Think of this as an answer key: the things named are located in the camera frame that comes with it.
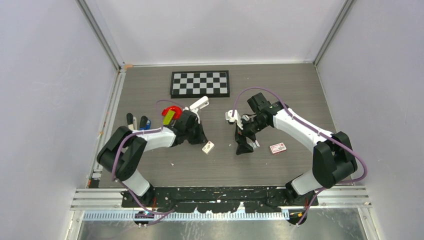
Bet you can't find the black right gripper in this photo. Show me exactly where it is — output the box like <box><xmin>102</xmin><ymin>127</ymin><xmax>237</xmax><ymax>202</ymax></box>
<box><xmin>235</xmin><ymin>115</ymin><xmax>269</xmax><ymax>155</ymax></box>

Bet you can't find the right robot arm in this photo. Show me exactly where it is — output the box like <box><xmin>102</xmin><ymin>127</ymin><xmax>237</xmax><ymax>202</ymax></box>
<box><xmin>225</xmin><ymin>92</ymin><xmax>358</xmax><ymax>205</ymax></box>

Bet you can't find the blue stapler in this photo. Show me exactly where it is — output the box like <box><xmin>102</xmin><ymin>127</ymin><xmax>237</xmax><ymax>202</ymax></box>
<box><xmin>138</xmin><ymin>115</ymin><xmax>151</xmax><ymax>130</ymax></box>

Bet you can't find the black and white stapler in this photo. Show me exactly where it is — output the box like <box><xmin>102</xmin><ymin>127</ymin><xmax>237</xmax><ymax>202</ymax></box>
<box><xmin>126</xmin><ymin>112</ymin><xmax>138</xmax><ymax>131</ymax></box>

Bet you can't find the red white staple box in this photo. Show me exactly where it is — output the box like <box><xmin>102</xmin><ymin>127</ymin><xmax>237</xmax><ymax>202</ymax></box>
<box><xmin>269</xmin><ymin>142</ymin><xmax>287</xmax><ymax>155</ymax></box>

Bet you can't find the red arch toy block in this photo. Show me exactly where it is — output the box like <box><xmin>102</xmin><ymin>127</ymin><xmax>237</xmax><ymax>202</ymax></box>
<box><xmin>161</xmin><ymin>105</ymin><xmax>183</xmax><ymax>120</ymax></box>

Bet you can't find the green lego brick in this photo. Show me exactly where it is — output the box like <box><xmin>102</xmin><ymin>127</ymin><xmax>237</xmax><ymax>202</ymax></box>
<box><xmin>162</xmin><ymin>110</ymin><xmax>176</xmax><ymax>126</ymax></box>

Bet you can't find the checkerboard calibration board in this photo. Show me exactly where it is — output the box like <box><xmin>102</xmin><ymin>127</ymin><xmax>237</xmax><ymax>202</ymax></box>
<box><xmin>169</xmin><ymin>70</ymin><xmax>231</xmax><ymax>99</ymax></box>

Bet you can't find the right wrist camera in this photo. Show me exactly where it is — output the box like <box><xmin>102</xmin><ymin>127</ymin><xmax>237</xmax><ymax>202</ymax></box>
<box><xmin>224</xmin><ymin>109</ymin><xmax>243</xmax><ymax>130</ymax></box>

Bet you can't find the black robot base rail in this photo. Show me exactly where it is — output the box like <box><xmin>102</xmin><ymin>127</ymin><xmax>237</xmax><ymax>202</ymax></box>
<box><xmin>120</xmin><ymin>186</ymin><xmax>319</xmax><ymax>214</ymax></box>

